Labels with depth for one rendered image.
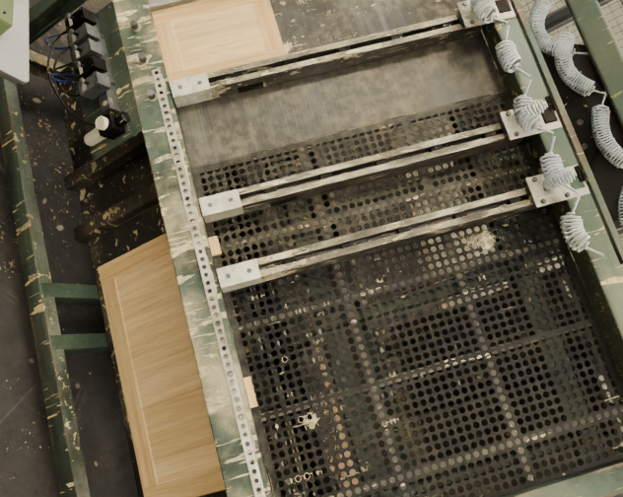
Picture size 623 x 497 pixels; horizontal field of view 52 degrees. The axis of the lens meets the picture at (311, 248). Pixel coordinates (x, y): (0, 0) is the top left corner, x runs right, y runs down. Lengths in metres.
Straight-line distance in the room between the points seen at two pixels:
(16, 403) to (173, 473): 0.61
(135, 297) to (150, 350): 0.21
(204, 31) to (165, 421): 1.36
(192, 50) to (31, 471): 1.54
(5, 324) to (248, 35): 1.35
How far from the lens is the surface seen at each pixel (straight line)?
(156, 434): 2.40
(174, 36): 2.36
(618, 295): 2.13
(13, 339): 2.58
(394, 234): 2.03
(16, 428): 2.51
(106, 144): 2.28
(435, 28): 2.36
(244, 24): 2.37
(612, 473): 2.11
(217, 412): 1.92
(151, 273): 2.40
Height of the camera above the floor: 2.02
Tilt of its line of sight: 26 degrees down
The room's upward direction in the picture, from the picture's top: 66 degrees clockwise
